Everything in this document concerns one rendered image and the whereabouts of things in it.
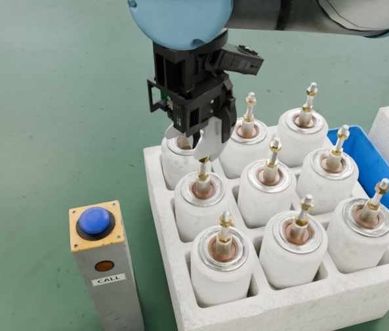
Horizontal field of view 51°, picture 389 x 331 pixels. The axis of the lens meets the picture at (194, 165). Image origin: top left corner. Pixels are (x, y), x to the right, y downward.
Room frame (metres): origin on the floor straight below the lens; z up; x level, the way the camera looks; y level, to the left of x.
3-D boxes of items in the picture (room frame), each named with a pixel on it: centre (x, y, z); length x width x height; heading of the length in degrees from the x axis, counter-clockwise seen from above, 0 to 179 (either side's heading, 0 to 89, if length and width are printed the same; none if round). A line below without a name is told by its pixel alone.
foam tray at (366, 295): (0.46, -0.13, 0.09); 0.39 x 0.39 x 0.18; 14
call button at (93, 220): (0.32, 0.13, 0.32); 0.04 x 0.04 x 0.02
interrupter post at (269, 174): (0.46, -0.13, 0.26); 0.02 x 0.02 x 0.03
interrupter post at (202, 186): (0.43, -0.01, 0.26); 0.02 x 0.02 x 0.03
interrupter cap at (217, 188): (0.43, -0.01, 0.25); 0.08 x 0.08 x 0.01
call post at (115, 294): (0.32, 0.13, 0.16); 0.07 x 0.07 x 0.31; 14
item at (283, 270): (0.35, -0.16, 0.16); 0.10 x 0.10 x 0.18
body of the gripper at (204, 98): (0.42, 0.00, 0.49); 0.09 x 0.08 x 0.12; 135
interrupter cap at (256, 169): (0.46, -0.13, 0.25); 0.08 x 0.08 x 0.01
